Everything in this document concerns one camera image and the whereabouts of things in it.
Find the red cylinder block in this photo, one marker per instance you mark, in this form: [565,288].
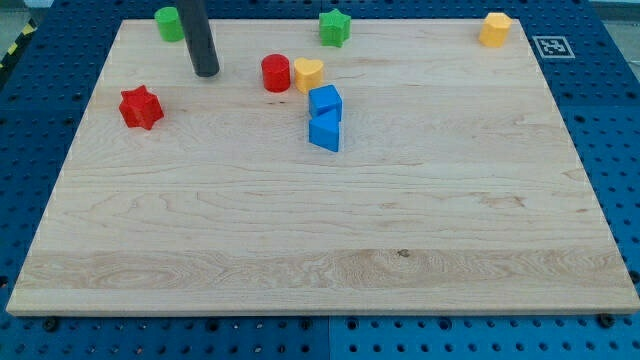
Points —
[276,73]

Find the red star block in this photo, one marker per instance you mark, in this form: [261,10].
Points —
[140,108]

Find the blue triangle block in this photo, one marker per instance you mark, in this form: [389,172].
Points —
[324,130]

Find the green star block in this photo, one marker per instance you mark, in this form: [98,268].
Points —
[334,28]

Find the yellow heart block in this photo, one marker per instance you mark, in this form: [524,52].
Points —
[308,74]

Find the blue cube block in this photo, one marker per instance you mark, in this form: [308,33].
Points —
[324,99]

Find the green cylinder block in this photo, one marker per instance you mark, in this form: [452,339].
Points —
[168,24]

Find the white fiducial marker tag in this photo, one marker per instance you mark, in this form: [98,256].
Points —
[553,47]

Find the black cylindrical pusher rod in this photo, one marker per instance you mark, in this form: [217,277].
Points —
[198,37]

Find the light wooden board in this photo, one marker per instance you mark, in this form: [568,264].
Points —
[456,188]

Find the yellow pentagon block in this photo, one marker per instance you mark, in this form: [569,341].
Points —
[495,29]

